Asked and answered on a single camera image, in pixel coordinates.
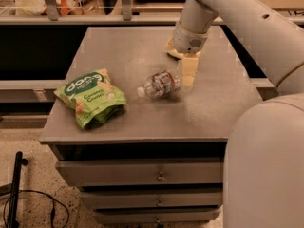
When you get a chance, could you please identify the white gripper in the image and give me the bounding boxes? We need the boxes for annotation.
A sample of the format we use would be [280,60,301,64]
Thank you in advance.
[164,21,209,88]

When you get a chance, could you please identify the clear plastic water bottle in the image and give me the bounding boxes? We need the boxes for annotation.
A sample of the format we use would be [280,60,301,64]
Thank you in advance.
[137,67,181,99]

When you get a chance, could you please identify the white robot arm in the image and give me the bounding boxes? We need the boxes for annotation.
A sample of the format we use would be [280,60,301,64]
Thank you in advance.
[173,0,304,228]

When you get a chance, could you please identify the yellow sponge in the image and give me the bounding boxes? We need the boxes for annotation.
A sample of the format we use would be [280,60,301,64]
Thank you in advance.
[167,48,183,60]

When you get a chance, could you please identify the green snack bag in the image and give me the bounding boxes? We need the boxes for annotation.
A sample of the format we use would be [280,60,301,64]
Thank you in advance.
[54,68,127,129]

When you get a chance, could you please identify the grey metal drawer cabinet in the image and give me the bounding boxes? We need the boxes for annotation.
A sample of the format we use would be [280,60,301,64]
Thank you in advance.
[38,25,276,226]

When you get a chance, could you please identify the top grey drawer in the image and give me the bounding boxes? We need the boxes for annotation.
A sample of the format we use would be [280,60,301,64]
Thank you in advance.
[56,158,222,187]

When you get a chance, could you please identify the grey drawer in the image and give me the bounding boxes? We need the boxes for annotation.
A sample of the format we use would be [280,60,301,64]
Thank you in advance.
[56,158,222,187]
[93,207,220,224]
[81,188,222,209]

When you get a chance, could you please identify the grey metal railing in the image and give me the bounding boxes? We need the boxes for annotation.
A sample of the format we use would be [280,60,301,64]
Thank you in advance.
[0,0,304,23]

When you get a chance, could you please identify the middle grey drawer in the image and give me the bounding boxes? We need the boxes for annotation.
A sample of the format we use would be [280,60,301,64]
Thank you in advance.
[81,188,222,209]

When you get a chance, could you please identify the bottom grey drawer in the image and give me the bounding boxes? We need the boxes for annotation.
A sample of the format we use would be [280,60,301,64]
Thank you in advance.
[93,207,220,224]

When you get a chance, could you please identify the black stand leg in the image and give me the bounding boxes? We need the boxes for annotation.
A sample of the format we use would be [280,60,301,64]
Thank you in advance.
[1,151,29,228]

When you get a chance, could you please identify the black cable on floor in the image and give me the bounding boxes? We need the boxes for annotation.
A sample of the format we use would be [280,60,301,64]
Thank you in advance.
[1,189,70,228]

